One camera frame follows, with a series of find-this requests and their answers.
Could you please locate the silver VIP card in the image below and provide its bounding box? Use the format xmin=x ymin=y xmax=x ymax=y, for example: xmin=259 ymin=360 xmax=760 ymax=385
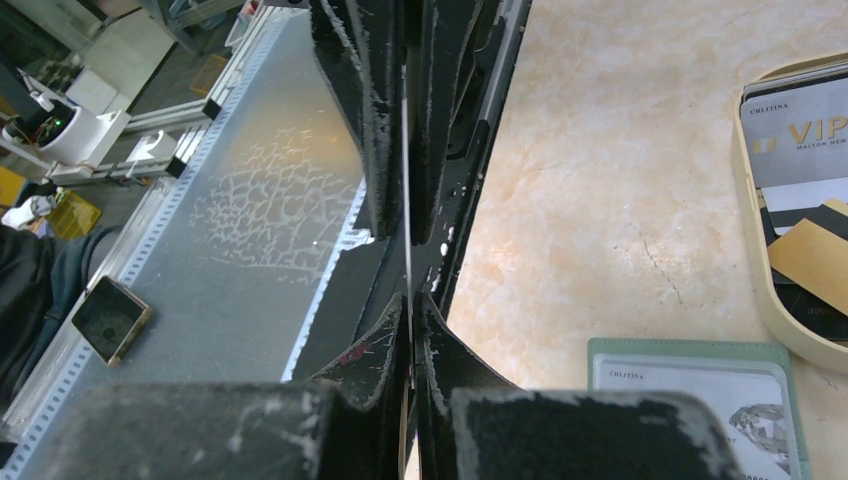
xmin=740 ymin=78 xmax=847 ymax=188

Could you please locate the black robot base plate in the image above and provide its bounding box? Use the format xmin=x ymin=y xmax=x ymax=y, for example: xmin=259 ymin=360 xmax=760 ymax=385
xmin=284 ymin=1 xmax=531 ymax=380

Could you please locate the light blue card holder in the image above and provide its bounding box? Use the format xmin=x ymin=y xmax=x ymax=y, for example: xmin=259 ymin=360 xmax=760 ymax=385
xmin=587 ymin=338 xmax=812 ymax=479

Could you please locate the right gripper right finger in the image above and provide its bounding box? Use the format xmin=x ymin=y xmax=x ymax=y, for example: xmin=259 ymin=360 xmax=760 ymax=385
xmin=411 ymin=292 xmax=741 ymax=479

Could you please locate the grey patterned card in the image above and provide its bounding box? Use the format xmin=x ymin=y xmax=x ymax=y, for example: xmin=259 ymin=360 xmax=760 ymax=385
xmin=594 ymin=361 xmax=798 ymax=479

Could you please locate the small dark open box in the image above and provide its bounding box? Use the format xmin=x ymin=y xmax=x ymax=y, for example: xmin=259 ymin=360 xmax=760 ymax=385
xmin=71 ymin=276 xmax=154 ymax=368

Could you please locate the beige oval card tray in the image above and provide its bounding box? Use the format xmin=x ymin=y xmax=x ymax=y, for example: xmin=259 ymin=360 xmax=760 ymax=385
xmin=731 ymin=52 xmax=847 ymax=372

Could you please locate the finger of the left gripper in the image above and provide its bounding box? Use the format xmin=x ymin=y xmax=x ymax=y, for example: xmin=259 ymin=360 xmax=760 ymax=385
xmin=309 ymin=0 xmax=404 ymax=240
xmin=407 ymin=1 xmax=483 ymax=246

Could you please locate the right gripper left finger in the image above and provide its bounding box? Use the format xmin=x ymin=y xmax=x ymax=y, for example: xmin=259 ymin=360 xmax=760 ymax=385
xmin=41 ymin=294 xmax=408 ymax=479

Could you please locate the glossy black card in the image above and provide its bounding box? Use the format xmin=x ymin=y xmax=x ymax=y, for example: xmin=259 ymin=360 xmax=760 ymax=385
xmin=400 ymin=66 xmax=415 ymax=390

